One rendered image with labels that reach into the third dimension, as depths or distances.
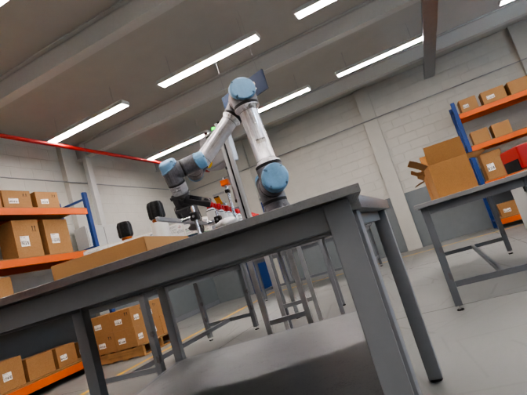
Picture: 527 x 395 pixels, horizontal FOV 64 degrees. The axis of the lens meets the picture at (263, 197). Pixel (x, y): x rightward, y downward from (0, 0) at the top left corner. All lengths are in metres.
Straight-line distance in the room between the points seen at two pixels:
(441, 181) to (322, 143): 6.85
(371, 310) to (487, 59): 9.27
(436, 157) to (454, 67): 6.82
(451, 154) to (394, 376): 2.43
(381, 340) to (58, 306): 0.78
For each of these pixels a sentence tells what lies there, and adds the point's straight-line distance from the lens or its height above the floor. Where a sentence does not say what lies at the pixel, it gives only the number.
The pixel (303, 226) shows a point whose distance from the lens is 0.96.
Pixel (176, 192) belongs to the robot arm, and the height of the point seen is 1.11.
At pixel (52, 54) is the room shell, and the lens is 5.56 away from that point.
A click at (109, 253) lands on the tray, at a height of 0.86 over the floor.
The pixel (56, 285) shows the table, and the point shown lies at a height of 0.82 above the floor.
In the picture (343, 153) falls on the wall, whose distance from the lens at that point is 9.77.
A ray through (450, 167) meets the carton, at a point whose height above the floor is 0.96.
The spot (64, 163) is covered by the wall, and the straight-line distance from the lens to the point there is 8.06.
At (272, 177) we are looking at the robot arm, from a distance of 1.75.
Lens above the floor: 0.73
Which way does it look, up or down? 8 degrees up
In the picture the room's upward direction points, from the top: 17 degrees counter-clockwise
